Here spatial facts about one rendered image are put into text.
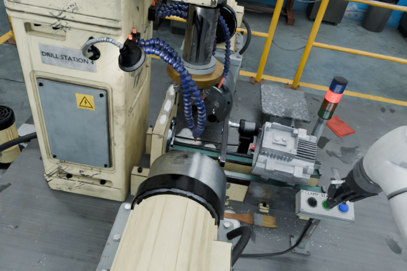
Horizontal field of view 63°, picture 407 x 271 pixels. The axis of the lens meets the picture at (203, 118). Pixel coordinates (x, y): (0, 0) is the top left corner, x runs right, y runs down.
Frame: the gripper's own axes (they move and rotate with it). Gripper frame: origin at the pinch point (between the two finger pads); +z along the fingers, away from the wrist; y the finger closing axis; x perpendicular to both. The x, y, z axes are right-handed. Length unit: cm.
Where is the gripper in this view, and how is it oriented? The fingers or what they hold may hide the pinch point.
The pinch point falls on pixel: (334, 200)
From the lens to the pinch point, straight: 109.7
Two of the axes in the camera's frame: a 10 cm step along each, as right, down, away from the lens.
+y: -9.8, -1.8, 0.0
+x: -1.6, 8.5, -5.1
